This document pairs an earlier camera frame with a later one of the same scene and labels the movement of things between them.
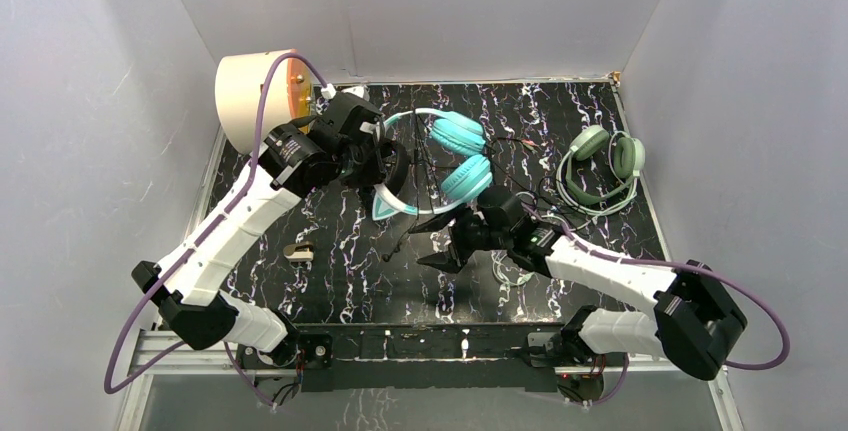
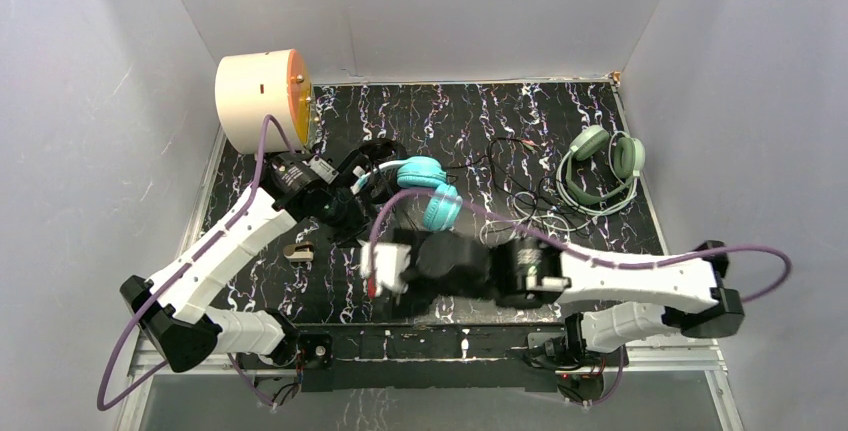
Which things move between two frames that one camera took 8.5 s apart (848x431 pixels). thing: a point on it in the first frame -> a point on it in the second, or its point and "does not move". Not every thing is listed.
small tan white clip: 299,251 does not move
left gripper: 382,162 -> 361,167
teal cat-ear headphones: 466,179 -> 444,203
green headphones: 629,159 does not move
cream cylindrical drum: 240,85 does not move
